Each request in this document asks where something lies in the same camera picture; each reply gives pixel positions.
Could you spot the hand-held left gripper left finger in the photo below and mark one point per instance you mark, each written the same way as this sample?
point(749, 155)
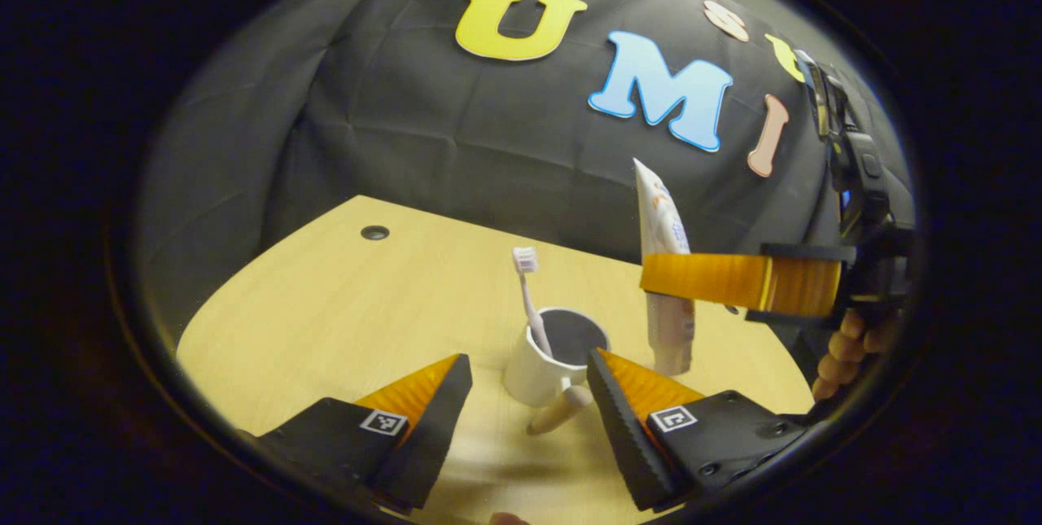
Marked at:
point(431, 435)

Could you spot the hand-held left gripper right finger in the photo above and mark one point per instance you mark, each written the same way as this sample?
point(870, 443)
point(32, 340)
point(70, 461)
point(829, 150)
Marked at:
point(627, 435)

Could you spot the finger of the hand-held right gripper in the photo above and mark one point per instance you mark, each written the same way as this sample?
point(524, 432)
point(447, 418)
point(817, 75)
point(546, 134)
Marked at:
point(708, 277)

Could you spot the white toothpaste tube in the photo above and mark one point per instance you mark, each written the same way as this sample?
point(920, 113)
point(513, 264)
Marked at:
point(663, 224)

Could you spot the pale pink toothbrush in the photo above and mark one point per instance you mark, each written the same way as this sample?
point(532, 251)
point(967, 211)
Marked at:
point(529, 305)

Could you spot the light wooden desktop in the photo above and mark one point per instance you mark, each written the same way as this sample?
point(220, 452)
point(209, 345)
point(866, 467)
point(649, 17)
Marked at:
point(326, 330)

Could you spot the black backdrop cloth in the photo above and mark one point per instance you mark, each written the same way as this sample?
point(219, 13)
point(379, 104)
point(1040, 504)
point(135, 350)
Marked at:
point(407, 118)

